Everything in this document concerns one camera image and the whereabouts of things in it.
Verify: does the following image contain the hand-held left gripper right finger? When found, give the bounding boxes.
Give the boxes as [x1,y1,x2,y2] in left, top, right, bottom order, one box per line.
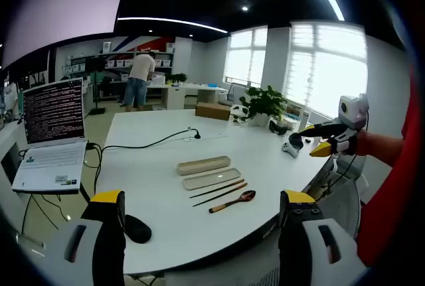
[278,189,368,286]

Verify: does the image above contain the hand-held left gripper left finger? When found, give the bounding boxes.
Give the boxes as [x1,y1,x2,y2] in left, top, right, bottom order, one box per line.
[39,190,127,286]

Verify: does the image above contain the brown wooden spoon utensil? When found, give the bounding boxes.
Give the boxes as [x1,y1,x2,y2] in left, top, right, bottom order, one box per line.
[208,189,257,214]

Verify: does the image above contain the dark wooden chopstick utensil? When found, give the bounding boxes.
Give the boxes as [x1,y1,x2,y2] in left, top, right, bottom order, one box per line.
[189,179,246,200]
[192,182,249,208]

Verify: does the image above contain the beige cutlery case lid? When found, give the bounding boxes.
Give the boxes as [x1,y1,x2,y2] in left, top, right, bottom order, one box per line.
[182,167,242,191]

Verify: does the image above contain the beige cutlery case base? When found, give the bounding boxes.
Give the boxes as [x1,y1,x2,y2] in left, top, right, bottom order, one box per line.
[176,155,232,177]

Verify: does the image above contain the black computer mouse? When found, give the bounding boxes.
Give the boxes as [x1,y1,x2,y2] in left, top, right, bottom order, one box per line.
[124,214,153,244]

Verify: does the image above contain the white hand controller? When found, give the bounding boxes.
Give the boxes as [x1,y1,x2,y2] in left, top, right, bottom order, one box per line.
[280,131,305,159]

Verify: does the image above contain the black headset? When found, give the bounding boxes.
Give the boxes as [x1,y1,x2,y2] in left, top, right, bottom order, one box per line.
[268,119,290,137]

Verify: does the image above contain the wide window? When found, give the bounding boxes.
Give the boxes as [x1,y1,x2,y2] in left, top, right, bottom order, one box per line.
[286,21,369,119]

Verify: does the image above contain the grey mesh office chair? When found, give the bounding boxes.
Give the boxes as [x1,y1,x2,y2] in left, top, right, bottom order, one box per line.
[317,176,363,242]

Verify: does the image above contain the green potted plant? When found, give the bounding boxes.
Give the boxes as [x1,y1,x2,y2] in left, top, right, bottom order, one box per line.
[238,85,289,128]

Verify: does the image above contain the person's red shirt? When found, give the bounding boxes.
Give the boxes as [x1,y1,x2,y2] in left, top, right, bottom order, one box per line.
[357,63,420,267]

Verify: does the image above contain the black and white panda toy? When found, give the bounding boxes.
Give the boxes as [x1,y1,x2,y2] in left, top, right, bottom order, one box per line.
[229,104,250,125]

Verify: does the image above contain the white laptop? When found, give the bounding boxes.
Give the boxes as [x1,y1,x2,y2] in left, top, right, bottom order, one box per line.
[11,77,89,196]

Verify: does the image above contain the grey background chair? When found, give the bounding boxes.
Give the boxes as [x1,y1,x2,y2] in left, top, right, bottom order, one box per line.
[217,82,236,107]

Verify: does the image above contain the narrow window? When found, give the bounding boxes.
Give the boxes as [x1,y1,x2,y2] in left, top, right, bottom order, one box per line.
[224,26,268,88]

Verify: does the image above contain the brown cardboard box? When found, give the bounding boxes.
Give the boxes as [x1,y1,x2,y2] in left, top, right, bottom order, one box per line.
[195,101,231,121]

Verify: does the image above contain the white table socket panel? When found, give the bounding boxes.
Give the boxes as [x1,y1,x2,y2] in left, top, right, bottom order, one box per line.
[181,132,230,143]

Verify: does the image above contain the white background desk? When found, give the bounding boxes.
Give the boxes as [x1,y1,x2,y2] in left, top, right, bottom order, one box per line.
[145,82,230,111]

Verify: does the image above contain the small background plant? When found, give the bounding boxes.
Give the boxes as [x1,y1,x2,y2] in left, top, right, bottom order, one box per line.
[165,72,189,84]

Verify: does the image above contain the black board on stand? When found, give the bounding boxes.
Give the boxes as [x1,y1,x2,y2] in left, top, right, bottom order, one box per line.
[84,56,107,115]

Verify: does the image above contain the storage shelf unit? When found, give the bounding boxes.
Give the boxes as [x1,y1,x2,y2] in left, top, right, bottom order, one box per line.
[68,40,176,83]

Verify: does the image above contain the long black power cable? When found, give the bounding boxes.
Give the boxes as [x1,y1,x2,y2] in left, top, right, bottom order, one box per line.
[94,127,202,197]

